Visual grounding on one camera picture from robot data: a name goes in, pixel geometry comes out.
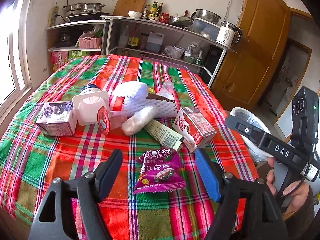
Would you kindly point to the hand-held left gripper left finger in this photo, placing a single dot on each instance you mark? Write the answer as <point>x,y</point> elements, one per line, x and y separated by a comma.
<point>110,170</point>

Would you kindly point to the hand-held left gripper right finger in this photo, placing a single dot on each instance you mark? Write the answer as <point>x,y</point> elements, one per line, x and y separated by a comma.
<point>206,172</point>

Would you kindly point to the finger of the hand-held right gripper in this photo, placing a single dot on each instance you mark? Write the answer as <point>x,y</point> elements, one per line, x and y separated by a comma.
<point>262,138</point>

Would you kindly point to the white trash bin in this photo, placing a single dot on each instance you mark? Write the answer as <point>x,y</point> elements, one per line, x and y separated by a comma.
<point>255,152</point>

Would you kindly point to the red milk carton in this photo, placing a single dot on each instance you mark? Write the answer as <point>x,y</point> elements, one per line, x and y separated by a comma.
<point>196,130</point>

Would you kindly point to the purple snack packet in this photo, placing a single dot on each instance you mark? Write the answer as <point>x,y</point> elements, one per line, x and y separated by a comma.
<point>160,172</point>

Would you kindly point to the white foam net sleeve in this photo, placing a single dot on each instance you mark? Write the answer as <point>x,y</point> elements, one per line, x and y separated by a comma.
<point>137,122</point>

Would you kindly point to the cream paper tube wrapper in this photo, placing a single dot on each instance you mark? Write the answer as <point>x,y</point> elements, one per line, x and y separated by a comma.
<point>163,135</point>

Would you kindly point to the white yogurt cup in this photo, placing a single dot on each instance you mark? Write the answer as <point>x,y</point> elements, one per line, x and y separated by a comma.
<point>90,108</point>

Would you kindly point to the purple and white milk carton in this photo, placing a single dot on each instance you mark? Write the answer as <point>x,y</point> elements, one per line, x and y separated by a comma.
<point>58,120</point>

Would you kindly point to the large white foam net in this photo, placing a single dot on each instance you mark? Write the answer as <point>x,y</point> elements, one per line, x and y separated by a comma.
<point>136,96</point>

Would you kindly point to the white bottle with blue label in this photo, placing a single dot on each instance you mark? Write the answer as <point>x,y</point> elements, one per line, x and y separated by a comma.
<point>90,89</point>

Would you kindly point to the person's right forearm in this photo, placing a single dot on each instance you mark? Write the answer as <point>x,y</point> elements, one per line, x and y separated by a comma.
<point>300,225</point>

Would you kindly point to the person's right hand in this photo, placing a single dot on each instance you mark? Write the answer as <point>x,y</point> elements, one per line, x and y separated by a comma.
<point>298,196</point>

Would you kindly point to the plaid tablecloth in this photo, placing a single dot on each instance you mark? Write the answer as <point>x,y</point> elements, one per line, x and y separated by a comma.
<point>75,155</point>

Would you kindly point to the brown wrapper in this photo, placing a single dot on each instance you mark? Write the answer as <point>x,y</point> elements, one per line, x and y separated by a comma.
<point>160,97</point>

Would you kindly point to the wooden door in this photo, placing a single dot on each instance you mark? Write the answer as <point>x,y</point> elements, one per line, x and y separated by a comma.
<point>260,42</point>

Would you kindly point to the clear plastic cup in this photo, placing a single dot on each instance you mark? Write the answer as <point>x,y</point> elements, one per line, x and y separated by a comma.
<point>166,90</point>

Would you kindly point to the black box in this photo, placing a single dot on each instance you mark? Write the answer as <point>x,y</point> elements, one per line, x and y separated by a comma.
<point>213,60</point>

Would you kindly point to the white electric kettle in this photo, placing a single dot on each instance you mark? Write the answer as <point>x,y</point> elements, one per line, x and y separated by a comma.
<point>225,36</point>

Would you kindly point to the printed cardboard box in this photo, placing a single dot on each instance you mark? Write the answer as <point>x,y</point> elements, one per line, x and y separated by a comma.
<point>62,58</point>

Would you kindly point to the clear plastic storage box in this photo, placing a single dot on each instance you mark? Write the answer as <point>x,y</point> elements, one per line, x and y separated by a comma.
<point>206,30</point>

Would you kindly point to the plastic bag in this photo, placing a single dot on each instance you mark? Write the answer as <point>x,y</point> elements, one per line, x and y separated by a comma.
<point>171,52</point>

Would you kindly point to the pink basket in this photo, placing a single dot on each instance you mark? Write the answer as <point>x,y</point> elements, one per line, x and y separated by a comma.
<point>90,42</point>

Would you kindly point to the soy sauce bottle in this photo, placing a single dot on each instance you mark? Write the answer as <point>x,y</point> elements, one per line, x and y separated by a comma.
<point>133,40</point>

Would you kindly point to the tall clear bottle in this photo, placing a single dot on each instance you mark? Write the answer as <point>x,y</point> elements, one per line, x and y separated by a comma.
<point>123,37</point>

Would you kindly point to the steel bowl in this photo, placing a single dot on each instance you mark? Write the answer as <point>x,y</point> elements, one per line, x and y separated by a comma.
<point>208,16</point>

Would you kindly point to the plastic jug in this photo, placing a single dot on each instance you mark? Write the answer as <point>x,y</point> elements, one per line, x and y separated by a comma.
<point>155,42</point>

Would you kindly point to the black blender base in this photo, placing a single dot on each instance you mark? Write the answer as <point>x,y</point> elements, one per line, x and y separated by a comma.
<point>63,38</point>

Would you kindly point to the frying pan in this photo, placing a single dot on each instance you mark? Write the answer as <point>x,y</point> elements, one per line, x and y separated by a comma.
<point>181,21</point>

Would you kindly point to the small steel shelf unit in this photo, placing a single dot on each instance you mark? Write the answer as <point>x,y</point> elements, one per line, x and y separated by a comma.
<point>75,23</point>

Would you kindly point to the window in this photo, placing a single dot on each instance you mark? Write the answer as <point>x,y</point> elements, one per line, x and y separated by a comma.
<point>10,55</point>

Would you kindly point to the long steel shelf unit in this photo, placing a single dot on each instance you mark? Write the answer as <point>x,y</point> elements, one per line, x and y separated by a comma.
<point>160,25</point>

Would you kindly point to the black induction cooker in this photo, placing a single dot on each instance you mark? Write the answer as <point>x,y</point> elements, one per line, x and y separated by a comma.
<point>87,16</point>

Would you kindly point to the red jar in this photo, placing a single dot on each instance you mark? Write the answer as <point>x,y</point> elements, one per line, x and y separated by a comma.
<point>164,18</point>

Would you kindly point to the white bowl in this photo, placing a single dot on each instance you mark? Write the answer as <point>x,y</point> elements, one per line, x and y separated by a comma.
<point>135,14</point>

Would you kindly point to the clear sauce bottle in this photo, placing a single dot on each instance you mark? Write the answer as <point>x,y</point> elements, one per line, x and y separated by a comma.
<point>146,11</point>

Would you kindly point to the power strip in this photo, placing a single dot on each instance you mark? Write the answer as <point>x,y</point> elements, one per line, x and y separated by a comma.
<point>53,16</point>

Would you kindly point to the steel steamer pot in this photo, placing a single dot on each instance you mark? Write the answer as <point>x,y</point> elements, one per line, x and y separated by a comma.
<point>85,7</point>

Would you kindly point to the dark sauce bottle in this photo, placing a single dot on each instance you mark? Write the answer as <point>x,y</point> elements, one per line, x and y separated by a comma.
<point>159,10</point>

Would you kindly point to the green sauce bottle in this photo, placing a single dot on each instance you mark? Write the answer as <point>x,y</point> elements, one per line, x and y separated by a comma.
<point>153,10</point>

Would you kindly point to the wooden cutting board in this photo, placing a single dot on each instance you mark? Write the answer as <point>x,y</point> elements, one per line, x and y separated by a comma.
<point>131,1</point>

